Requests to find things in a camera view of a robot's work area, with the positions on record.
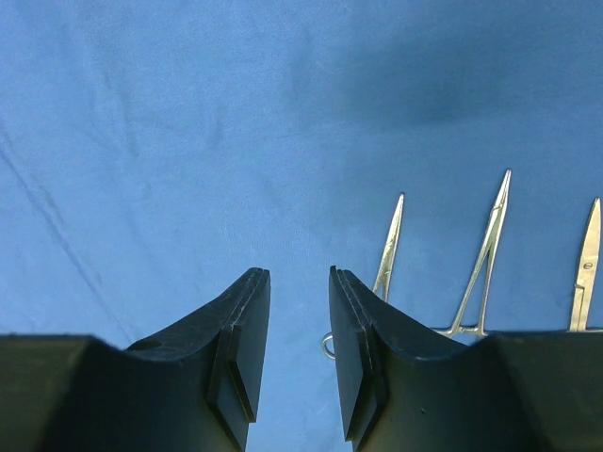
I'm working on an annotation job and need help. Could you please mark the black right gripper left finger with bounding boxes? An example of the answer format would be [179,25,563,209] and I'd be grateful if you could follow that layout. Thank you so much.
[1,267,270,451]

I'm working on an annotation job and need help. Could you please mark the blue surgical drape cloth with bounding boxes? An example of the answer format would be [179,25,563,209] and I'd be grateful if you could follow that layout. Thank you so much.
[1,1,602,451]

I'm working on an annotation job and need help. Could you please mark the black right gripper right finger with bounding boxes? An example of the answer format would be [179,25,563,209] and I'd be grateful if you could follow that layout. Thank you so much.
[329,268,602,451]

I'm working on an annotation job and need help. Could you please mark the steel hemostat clamp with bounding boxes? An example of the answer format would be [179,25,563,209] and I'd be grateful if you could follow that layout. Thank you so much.
[320,191,406,362]

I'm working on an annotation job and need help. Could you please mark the steel surgical forceps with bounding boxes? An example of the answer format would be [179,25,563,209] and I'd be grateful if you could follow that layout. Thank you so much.
[434,169,513,338]

